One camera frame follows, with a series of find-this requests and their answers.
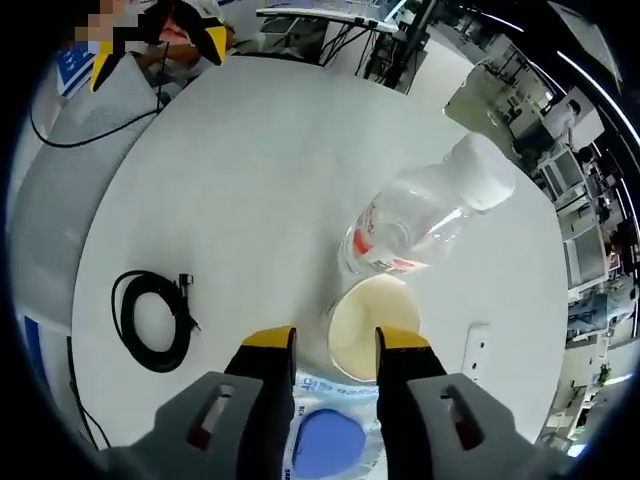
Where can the clear plastic water bottle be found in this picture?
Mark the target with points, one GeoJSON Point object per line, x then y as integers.
{"type": "Point", "coordinates": [400, 230]}

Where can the white table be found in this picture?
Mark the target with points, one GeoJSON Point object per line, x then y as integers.
{"type": "Point", "coordinates": [240, 190]}

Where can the grey mesh chair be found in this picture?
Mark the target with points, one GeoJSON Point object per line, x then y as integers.
{"type": "Point", "coordinates": [75, 175]}

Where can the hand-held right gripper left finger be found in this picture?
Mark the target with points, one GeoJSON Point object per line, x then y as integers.
{"type": "Point", "coordinates": [265, 380]}

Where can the white power strip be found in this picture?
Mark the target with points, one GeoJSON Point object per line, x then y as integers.
{"type": "Point", "coordinates": [477, 350]}

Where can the blue white striped panel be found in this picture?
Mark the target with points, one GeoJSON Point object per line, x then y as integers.
{"type": "Point", "coordinates": [75, 70]}

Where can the beige paper cup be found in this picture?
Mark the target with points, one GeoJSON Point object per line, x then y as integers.
{"type": "Point", "coordinates": [355, 325]}

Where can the plastic packet with blue pad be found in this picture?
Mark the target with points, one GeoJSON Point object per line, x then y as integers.
{"type": "Point", "coordinates": [330, 435]}

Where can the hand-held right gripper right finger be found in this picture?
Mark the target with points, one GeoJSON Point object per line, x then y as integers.
{"type": "Point", "coordinates": [410, 390]}

